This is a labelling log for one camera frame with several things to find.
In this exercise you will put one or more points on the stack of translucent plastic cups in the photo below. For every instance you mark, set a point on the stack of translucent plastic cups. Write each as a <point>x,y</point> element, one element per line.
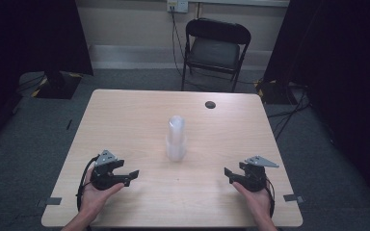
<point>176,141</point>

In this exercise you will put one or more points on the grey tape strip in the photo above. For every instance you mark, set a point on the grey tape strip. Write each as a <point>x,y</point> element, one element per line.
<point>293,198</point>
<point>49,201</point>

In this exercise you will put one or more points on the black folding chair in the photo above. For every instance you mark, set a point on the black folding chair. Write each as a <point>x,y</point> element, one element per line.
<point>216,53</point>

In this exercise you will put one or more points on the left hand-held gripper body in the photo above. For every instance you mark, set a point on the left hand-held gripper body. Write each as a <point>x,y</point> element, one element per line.
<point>102,179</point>

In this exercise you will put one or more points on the black round table grommet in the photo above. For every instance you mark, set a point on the black round table grommet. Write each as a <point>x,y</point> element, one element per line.
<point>210,105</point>

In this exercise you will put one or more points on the black stand base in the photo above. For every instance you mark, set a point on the black stand base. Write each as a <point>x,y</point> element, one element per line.
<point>274,93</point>
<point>58,85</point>

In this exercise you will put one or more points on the black curtain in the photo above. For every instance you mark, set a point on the black curtain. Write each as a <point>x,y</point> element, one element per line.
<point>29,41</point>
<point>343,80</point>

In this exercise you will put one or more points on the person's right hand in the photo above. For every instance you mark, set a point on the person's right hand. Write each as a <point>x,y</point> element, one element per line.
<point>257,202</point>

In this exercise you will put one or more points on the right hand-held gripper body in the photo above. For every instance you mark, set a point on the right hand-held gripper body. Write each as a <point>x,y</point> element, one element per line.
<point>255,178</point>

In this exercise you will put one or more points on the white wall socket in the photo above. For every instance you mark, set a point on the white wall socket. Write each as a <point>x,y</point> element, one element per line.
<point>177,5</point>

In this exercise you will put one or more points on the person's left hand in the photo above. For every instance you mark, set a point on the person's left hand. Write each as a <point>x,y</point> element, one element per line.
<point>94,197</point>

